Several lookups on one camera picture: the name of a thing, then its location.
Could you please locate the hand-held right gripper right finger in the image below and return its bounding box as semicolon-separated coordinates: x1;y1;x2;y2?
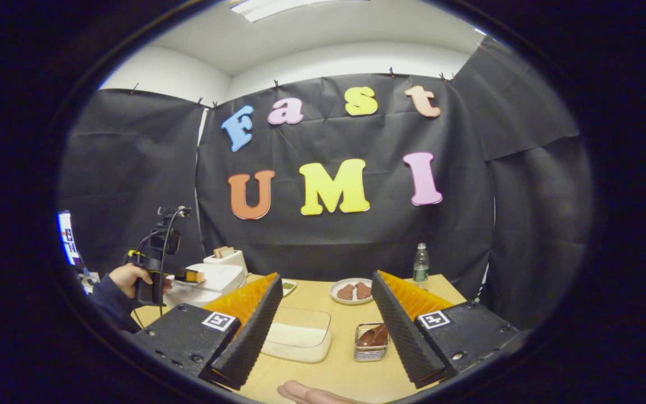
371;270;523;389

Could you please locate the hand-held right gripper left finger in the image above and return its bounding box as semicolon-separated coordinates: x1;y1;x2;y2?
130;273;283;391

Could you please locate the white rice cooker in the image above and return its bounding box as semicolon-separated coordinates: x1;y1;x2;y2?
163;263;246;308

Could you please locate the wooden spoon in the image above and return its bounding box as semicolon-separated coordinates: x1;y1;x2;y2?
357;324;389;347

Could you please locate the wire chopstick holder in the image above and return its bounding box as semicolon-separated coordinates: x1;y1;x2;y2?
354;323;391;362

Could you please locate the white rice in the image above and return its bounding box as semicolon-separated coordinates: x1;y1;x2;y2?
267;323;329;348

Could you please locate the white toaster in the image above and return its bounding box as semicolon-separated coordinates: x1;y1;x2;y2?
204;250;249;277

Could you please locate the clear plastic box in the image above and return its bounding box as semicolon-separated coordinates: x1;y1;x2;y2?
260;306;333;364

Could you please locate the white device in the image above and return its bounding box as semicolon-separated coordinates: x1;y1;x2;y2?
79;269;102;295

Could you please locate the clear bottle with green label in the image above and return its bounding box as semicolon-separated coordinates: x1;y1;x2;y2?
413;242;430;288

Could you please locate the white plate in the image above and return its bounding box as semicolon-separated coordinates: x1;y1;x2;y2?
330;278;374;305

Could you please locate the lit display screen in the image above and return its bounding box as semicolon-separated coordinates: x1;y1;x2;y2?
57;210;82;267

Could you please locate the black backdrop cloth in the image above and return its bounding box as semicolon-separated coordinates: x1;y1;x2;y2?
57;36;593;332

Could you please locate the black cable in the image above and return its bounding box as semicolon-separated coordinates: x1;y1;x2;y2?
132;210;189;319

